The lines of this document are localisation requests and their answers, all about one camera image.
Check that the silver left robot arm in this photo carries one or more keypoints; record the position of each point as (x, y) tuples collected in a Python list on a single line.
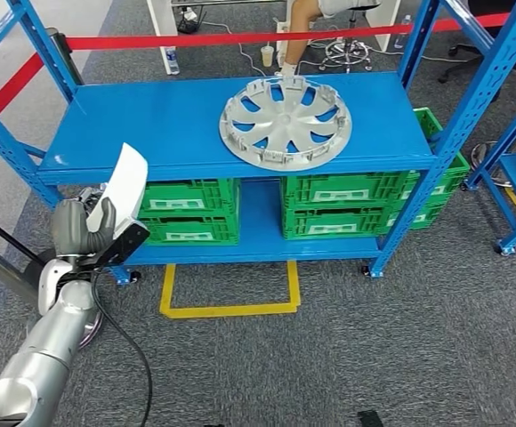
[(48, 348)]

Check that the chrome swivel stool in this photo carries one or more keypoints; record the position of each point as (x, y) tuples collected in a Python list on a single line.
[(353, 26)]

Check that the silver wheel hubcap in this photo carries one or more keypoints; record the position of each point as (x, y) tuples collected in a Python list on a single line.
[(285, 119)]

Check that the person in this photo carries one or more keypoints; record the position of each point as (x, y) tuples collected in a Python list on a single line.
[(300, 29)]

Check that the chrome round floor base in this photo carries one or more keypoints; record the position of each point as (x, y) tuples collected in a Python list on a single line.
[(480, 156)]

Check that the white paper bag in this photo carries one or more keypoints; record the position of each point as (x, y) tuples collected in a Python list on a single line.
[(280, 53)]

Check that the clear water bottle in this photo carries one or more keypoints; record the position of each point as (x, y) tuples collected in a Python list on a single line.
[(402, 32), (172, 62)]

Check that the black office chair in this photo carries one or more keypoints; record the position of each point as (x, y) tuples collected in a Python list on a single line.
[(485, 4)]

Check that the plastic drink cup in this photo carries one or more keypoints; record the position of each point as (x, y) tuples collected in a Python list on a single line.
[(267, 57)]

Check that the white plastic car part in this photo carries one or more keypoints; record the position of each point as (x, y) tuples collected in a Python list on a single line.
[(126, 177)]

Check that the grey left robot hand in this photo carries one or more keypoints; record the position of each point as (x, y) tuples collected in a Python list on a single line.
[(69, 230)]

